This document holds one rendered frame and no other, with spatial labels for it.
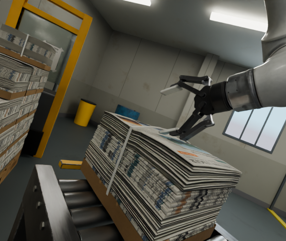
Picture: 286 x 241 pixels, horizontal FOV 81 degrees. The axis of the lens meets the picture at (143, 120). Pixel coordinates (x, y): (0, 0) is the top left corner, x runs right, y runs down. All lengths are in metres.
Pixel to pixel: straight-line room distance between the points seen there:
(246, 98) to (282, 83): 0.06
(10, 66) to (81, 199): 0.91
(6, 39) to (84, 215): 1.63
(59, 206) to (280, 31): 0.65
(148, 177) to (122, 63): 5.06
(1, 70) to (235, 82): 1.15
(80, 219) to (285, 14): 0.65
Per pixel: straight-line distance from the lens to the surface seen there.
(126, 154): 0.45
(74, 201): 0.52
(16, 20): 2.45
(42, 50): 1.81
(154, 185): 0.37
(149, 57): 5.14
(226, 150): 4.72
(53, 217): 0.46
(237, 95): 0.41
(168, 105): 4.69
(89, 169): 0.59
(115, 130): 0.51
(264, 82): 0.40
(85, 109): 4.70
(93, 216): 0.49
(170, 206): 0.35
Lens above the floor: 1.09
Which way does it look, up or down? 4 degrees down
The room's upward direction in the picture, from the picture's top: 22 degrees clockwise
